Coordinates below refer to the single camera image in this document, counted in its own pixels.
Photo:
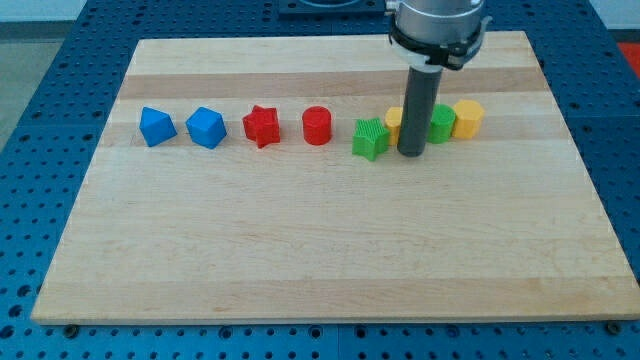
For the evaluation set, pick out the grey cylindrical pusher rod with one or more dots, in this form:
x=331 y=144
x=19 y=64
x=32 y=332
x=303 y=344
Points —
x=419 y=101

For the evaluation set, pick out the green star block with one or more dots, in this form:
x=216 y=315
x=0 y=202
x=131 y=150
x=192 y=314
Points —
x=370 y=138

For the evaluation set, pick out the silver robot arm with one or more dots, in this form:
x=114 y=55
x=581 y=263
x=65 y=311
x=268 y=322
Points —
x=431 y=36

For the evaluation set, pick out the red star block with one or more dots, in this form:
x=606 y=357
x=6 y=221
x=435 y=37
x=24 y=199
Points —
x=261 y=125

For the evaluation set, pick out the green cylinder block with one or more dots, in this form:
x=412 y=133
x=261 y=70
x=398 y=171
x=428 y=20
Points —
x=442 y=121

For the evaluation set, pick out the yellow block behind rod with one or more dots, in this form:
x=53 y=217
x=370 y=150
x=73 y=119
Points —
x=392 y=122

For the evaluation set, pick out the yellow hexagon block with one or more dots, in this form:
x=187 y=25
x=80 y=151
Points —
x=469 y=117

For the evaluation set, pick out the red cylinder block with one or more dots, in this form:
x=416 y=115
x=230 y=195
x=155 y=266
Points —
x=317 y=125

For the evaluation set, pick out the wooden board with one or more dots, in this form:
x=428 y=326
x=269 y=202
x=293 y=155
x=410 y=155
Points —
x=506 y=226

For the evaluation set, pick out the blue cube block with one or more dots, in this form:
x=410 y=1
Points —
x=206 y=127

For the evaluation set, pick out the blue triangle block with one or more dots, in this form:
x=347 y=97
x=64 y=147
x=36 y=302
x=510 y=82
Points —
x=156 y=126

